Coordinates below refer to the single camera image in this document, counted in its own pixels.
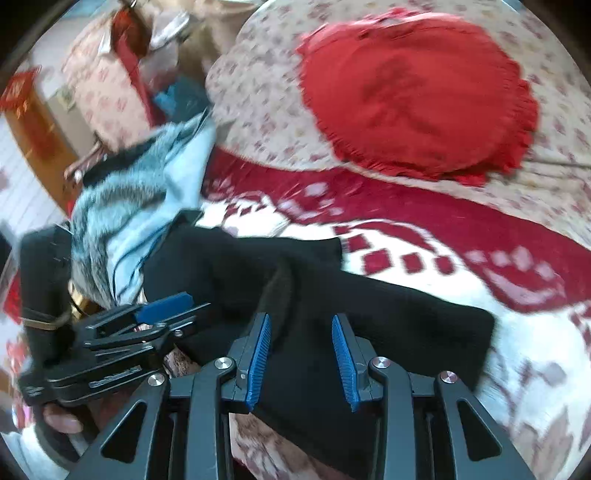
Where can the red white plush blanket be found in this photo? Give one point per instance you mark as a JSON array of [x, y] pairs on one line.
[[534, 281]]

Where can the black pants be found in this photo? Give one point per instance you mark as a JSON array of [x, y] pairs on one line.
[[302, 427]]

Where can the light blue fleece garment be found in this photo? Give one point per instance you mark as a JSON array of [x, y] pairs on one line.
[[169, 175]]

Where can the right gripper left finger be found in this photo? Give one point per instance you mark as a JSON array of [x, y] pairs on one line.
[[240, 392]]

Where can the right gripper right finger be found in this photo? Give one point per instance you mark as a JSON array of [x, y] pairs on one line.
[[353, 355]]

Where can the red heart ruffled cushion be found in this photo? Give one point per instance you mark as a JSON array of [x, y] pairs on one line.
[[423, 95]]

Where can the person's left hand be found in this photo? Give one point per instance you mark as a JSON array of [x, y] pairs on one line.
[[101, 411]]

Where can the black camera box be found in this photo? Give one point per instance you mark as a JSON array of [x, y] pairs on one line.
[[45, 271]]

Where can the floral beige quilt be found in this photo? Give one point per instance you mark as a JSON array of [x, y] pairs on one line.
[[256, 92]]

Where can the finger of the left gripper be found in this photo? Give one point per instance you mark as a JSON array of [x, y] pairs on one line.
[[117, 328], [158, 311]]

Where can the grey fuzzy garment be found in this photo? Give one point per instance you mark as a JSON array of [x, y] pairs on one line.
[[103, 209]]

